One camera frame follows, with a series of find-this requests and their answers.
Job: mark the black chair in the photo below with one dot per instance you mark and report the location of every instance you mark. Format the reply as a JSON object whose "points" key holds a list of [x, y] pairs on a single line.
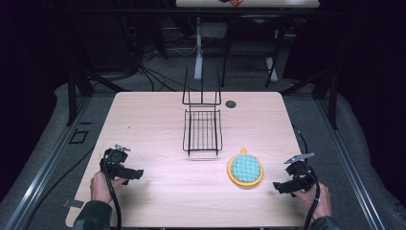
{"points": [[255, 32]]}

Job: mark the orange object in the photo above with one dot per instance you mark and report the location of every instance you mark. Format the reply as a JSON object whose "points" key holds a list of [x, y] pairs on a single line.
{"points": [[235, 2]]}

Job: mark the black metal stand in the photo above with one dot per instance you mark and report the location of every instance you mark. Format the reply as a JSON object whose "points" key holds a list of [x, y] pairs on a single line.
{"points": [[72, 96], [333, 99]]}

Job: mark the white background table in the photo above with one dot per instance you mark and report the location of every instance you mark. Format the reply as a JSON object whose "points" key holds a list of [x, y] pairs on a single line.
{"points": [[274, 3]]}

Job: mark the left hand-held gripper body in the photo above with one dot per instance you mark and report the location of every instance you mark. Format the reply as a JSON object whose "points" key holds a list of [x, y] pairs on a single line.
{"points": [[114, 159]]}

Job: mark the black table grommet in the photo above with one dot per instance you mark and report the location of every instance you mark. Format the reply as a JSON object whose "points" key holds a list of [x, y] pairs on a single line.
{"points": [[230, 104]]}

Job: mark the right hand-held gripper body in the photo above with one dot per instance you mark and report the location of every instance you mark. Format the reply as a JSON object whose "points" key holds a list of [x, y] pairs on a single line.
{"points": [[301, 179]]}

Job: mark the person's left hand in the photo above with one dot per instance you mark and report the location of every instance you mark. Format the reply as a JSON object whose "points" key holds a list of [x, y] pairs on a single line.
{"points": [[100, 188]]}

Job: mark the yellow plate with blue sponge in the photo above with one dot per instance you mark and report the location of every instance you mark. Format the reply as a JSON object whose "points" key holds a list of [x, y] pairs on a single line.
{"points": [[245, 169]]}

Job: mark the person's right hand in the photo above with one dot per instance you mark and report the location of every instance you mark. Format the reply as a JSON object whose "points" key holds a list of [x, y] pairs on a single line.
{"points": [[320, 204]]}

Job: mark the grey tape strip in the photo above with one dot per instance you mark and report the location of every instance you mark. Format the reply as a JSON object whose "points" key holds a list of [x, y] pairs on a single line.
{"points": [[73, 203]]}

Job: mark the aluminium floor rail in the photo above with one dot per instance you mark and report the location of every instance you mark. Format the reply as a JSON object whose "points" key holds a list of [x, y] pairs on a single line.
{"points": [[351, 166], [41, 169]]}

